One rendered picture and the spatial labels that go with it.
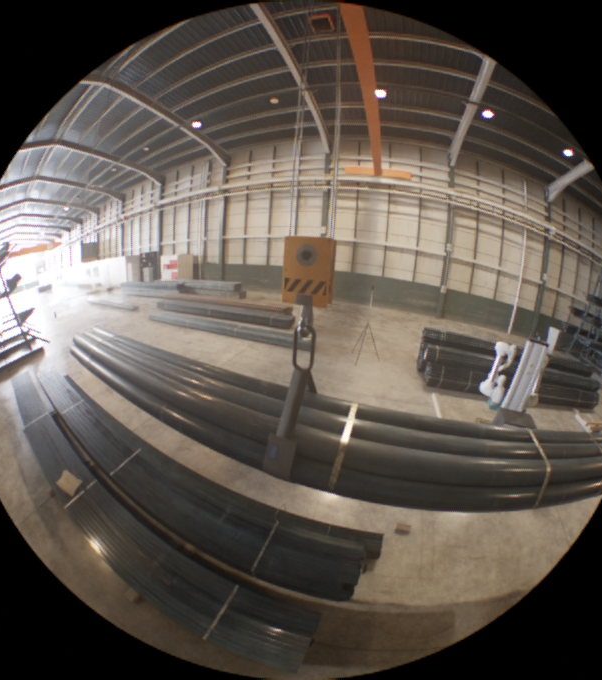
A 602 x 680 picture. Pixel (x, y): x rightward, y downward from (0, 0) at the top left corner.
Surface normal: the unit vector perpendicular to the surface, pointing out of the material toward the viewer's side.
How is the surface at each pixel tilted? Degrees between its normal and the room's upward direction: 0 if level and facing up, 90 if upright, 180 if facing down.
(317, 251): 90
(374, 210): 90
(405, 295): 90
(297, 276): 90
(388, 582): 0
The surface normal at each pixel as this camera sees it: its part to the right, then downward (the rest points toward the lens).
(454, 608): 0.06, -0.93
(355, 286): -0.32, 0.33
